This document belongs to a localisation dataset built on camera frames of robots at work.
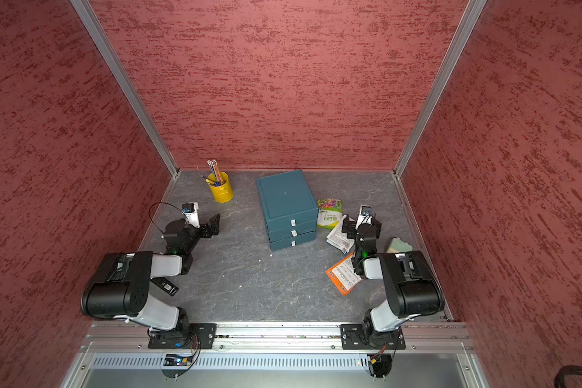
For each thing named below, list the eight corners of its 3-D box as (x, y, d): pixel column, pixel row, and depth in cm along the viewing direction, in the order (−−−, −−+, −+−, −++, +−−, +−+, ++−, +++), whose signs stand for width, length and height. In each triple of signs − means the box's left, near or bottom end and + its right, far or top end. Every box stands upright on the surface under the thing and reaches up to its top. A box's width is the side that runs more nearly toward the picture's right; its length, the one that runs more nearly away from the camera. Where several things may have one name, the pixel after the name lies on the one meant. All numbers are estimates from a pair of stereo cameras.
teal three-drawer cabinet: (273, 256, 94) (268, 226, 76) (262, 212, 107) (256, 178, 90) (316, 244, 97) (321, 213, 79) (300, 203, 111) (301, 168, 93)
